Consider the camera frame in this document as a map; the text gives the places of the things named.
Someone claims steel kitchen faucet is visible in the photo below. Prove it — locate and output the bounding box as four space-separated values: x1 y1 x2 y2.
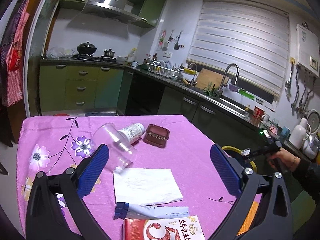
216 63 240 98

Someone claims brown plastic tray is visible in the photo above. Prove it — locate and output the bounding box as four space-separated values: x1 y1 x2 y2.
143 124 170 148

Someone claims steel range hood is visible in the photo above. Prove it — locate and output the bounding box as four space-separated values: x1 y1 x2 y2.
82 0 145 24

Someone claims white electric kettle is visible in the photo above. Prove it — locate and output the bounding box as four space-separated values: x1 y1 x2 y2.
289 118 311 150

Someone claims stainless steel sink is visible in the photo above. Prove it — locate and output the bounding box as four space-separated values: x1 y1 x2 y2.
213 98 249 118

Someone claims white paper napkin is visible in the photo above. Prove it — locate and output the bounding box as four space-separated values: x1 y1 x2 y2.
113 168 183 205

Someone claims blue floor mat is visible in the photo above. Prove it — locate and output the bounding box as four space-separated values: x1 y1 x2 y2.
84 112 118 116

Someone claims white enamel mug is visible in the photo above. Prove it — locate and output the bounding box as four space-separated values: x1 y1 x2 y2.
131 61 139 67

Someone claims white dish rack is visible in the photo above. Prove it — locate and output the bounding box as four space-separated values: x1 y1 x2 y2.
145 61 180 79

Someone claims white pill bottle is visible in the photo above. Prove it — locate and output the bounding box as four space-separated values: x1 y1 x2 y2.
118 123 145 144

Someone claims white window blind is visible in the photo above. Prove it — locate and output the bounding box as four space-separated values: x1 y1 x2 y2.
188 0 290 96

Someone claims pink floral tablecloth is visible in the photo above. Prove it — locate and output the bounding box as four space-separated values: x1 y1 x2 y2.
16 115 235 239

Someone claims person right hand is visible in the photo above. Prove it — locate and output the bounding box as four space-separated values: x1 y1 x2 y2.
268 148 301 172

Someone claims clear plastic cup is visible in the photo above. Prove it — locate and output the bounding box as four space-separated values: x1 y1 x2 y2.
92 123 137 173

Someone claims red cup on counter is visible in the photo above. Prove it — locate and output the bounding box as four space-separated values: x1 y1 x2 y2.
253 106 265 119

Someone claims red lidded floor bucket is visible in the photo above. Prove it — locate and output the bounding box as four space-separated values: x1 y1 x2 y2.
54 113 70 116

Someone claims small steel pot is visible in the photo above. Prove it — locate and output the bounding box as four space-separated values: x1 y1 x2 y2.
103 48 115 58

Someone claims black wok with lid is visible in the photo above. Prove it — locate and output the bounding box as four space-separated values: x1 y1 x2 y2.
77 41 97 55

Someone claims white water heater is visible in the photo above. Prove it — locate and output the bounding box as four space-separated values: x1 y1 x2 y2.
296 24 319 77

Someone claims red checkered apron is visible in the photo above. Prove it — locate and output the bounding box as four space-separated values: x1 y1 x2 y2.
1 0 30 107

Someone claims black bin yellow rim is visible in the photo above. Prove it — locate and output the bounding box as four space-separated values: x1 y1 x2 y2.
222 146 257 172

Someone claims cooking oil bottle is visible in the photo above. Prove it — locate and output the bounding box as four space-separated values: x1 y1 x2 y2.
127 48 137 62

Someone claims wooden cutting board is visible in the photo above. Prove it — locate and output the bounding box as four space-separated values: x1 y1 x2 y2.
195 68 223 89

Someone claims red white milk carton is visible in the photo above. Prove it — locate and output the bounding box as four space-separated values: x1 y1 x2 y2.
123 216 205 240

